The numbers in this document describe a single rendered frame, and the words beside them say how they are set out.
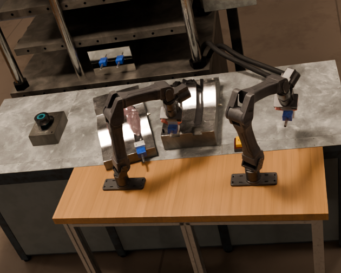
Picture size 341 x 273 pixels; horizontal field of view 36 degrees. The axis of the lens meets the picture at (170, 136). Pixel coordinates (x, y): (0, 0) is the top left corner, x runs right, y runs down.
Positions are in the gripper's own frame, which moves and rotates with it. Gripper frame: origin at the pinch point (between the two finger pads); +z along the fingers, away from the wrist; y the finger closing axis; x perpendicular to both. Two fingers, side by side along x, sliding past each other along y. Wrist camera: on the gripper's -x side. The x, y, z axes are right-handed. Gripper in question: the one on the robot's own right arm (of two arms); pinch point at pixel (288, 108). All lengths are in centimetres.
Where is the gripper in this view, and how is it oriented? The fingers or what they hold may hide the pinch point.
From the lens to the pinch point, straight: 241.2
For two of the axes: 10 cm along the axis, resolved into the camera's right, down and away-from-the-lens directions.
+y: -9.3, -0.4, 3.7
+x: -1.7, 9.3, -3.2
